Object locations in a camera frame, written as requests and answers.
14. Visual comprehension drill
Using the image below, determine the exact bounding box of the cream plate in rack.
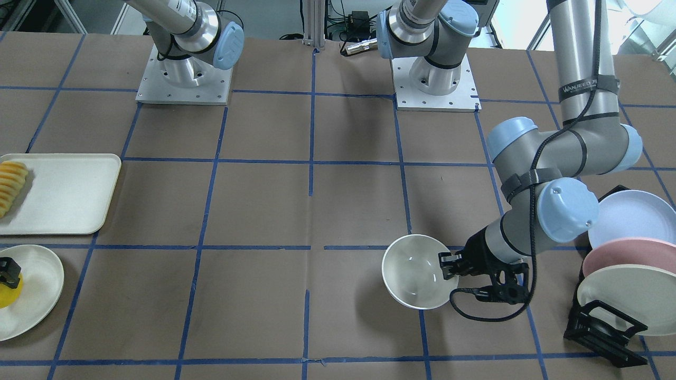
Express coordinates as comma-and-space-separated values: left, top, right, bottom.
576, 264, 675, 336

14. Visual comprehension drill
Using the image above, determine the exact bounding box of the white ceramic bowl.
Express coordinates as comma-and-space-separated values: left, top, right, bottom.
381, 234, 459, 310

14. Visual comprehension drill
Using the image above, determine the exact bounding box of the pink plate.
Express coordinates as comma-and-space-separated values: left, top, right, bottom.
582, 236, 675, 276

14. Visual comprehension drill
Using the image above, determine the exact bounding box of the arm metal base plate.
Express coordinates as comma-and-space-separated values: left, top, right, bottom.
136, 46, 232, 106
391, 56, 482, 111

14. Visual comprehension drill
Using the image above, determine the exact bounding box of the white round plate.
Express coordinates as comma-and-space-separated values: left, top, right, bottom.
1, 244, 64, 341

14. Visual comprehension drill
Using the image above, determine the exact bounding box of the light blue plate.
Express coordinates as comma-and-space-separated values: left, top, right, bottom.
588, 189, 675, 248

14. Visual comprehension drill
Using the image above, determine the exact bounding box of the yellow lemon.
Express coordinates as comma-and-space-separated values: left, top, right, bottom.
0, 273, 25, 308

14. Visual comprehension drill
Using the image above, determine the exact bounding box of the aluminium frame post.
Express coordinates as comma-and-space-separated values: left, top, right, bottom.
300, 0, 326, 51

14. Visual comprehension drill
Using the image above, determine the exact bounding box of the sliced yellow fruit toy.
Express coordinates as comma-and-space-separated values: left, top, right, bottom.
1, 160, 29, 218

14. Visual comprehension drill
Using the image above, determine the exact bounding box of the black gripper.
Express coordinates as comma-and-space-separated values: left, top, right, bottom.
438, 229, 497, 280

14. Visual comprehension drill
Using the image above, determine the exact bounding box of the black dish rack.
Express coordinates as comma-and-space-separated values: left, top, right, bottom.
564, 185, 649, 368

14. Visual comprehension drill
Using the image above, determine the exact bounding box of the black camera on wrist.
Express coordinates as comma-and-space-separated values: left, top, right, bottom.
475, 261, 530, 305

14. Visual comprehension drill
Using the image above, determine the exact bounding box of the white rectangular tray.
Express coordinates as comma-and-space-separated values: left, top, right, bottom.
1, 153, 121, 235

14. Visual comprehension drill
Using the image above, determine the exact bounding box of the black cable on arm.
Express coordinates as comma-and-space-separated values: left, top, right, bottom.
449, 0, 605, 322

